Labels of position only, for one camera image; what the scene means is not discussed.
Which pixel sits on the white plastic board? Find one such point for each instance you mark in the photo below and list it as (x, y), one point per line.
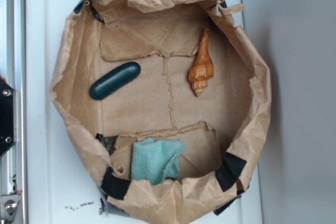
(60, 190)

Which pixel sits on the black metal bracket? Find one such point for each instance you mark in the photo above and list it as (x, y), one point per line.
(7, 114)

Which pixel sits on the dark green oblong capsule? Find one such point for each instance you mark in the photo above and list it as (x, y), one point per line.
(114, 80)

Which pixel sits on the light teal folded cloth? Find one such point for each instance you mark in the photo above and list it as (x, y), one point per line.
(156, 161)

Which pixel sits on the orange spiral sea shell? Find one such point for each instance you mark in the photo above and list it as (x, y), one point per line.
(202, 69)

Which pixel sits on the brown paper bag tray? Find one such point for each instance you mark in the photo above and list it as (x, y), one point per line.
(224, 129)

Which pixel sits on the aluminium frame rail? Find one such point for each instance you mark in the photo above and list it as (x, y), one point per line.
(14, 206)

